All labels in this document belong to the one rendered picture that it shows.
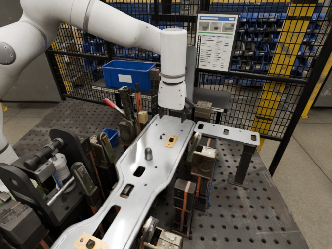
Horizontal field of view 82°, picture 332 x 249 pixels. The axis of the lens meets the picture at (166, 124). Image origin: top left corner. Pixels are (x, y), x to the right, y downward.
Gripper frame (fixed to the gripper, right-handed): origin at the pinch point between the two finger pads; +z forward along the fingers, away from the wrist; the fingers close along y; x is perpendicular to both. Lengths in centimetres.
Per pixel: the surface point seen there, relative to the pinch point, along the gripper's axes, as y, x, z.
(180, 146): 4.6, -2.4, 12.4
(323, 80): 129, 240, 55
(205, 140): 13.5, 8.2, 14.4
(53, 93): -230, 122, 81
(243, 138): 29.1, 13.4, 12.5
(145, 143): -10.1, -5.7, 12.3
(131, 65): -47, 51, -1
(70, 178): -23.9, -33.0, 10.0
